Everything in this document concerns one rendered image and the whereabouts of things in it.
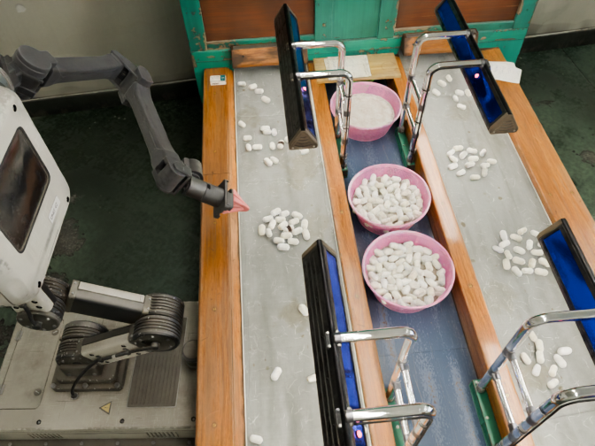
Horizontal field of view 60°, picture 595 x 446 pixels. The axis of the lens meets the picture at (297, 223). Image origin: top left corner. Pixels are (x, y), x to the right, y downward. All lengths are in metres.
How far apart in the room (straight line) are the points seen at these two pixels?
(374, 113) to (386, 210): 0.46
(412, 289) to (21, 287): 1.01
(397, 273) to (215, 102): 0.96
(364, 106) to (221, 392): 1.19
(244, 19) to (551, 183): 1.24
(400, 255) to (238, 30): 1.08
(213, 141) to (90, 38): 1.41
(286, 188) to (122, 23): 1.62
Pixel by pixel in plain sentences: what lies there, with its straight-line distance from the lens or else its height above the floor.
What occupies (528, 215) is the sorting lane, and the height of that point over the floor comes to 0.74.
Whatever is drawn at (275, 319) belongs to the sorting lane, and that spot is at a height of 0.74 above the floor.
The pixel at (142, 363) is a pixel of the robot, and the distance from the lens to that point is 1.79.
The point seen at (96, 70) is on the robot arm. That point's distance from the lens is 1.58.
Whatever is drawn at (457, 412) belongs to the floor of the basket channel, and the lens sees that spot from 1.50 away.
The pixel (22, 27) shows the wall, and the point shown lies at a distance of 3.17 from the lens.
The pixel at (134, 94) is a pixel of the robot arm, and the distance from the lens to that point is 1.63.
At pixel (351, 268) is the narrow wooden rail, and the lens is 1.53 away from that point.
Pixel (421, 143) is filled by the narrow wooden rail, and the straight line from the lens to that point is 1.89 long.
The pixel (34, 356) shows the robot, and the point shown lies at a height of 0.47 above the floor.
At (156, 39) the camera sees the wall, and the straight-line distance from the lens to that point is 3.11.
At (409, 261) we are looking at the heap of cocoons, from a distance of 1.60.
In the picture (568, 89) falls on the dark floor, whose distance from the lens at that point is 3.64.
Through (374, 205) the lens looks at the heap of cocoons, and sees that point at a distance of 1.73.
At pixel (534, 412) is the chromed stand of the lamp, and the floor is 0.99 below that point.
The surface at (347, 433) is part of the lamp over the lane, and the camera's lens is 0.98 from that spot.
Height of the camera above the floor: 2.06
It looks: 53 degrees down
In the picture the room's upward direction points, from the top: 2 degrees counter-clockwise
